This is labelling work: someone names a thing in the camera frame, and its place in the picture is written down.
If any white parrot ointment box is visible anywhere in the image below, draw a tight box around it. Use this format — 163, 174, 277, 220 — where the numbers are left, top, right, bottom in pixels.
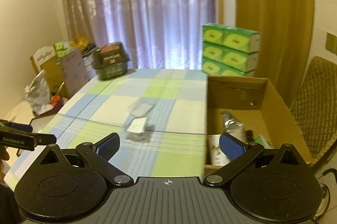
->
208, 135, 230, 166

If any silver foil bag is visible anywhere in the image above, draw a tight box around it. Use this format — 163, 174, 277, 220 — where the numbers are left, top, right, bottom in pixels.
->
221, 111, 246, 143

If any white green medicine box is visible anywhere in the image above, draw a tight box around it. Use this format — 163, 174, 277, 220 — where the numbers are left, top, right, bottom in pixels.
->
254, 135, 274, 149

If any operator hand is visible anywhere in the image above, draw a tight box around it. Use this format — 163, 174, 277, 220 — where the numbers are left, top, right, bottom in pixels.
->
0, 148, 10, 172

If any crumpled silver plastic bag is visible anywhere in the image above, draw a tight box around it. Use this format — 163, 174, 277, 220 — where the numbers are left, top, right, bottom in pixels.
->
25, 69, 53, 115

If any white pad in clear wrap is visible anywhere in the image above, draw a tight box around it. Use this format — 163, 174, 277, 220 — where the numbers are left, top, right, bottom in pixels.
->
126, 117, 151, 143

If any brown cardboard box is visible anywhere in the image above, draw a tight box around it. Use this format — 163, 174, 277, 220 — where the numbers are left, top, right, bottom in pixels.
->
204, 75, 314, 176

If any clear plastic tray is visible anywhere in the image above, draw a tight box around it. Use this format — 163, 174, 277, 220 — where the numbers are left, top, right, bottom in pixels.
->
127, 100, 155, 118

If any brown cardboard boxes pile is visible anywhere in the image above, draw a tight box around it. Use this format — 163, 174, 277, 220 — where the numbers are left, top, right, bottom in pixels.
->
30, 36, 96, 99

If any checkered tablecloth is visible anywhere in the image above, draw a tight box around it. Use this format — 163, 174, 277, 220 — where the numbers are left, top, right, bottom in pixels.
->
3, 68, 210, 192

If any wicker chair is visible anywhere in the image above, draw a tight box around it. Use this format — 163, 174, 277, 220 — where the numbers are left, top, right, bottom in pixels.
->
290, 56, 336, 165

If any dark green food container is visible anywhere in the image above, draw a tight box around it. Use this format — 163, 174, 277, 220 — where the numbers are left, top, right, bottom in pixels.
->
91, 41, 130, 80

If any green tissue pack stack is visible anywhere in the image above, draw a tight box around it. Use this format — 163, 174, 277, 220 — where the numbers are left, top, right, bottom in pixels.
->
202, 23, 261, 77

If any purple curtain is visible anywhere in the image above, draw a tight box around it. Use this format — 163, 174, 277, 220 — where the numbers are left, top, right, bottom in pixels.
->
63, 0, 215, 69

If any brown curtain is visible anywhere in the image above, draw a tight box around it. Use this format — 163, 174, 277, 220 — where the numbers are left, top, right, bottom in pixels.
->
236, 0, 315, 105

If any wall socket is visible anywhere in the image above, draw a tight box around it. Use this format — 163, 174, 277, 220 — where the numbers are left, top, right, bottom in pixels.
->
325, 32, 337, 55

